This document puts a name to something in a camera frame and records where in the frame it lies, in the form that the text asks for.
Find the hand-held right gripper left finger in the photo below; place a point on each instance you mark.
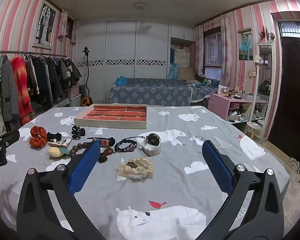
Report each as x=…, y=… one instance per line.
x=83, y=166

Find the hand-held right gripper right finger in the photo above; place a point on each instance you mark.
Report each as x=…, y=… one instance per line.
x=218, y=165

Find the white hair clip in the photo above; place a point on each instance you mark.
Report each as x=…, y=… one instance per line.
x=61, y=142

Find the orange scrunchie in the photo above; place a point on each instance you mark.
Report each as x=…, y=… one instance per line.
x=37, y=136

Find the cream scrunchie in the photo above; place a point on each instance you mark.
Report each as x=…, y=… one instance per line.
x=136, y=168

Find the brick pattern tray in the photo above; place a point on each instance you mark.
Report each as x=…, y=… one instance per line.
x=110, y=116

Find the small dark brown hair clip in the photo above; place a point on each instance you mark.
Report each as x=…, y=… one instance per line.
x=103, y=158

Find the black claw hair clip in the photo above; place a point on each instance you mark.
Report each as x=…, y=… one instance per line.
x=78, y=132

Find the white stool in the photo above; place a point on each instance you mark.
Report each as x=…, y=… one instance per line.
x=253, y=126

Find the pink cabinet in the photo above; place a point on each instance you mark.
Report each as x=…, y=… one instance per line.
x=218, y=106

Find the pink white storage box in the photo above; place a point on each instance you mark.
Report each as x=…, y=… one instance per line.
x=74, y=96

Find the row of hanging clothes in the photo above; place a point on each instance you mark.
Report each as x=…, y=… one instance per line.
x=40, y=77

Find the crumpled cloth on floor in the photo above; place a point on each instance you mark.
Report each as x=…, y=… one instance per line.
x=298, y=166

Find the blue green plush toys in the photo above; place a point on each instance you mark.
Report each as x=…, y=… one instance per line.
x=208, y=82

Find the orange garment steamer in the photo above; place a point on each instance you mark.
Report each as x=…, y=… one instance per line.
x=86, y=75

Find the white standing mirror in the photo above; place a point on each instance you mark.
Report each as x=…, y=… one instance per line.
x=263, y=85

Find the blue star cushion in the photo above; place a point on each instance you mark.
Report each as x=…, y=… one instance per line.
x=121, y=81

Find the metal clothes rack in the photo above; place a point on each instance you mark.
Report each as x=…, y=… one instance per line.
x=35, y=53

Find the bed with blue patterned cover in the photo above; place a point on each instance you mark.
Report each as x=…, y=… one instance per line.
x=150, y=93

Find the dark wooden door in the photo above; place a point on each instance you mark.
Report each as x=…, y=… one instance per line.
x=292, y=92

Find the barred window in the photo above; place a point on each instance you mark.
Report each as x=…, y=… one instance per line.
x=212, y=55

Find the pink floral curtain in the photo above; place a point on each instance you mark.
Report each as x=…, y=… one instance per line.
x=225, y=52

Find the stack of folded blankets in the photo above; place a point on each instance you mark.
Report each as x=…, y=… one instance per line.
x=182, y=57

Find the white sliding door wardrobe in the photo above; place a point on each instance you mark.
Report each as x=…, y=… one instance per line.
x=120, y=50

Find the red flower decoration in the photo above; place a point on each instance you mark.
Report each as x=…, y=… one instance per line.
x=265, y=33

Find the round ceiling lamp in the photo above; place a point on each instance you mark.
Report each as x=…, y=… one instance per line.
x=139, y=6

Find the couple photo wall poster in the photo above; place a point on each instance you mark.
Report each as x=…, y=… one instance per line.
x=245, y=45

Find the silhouette wall poster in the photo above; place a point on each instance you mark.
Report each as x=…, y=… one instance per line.
x=45, y=25

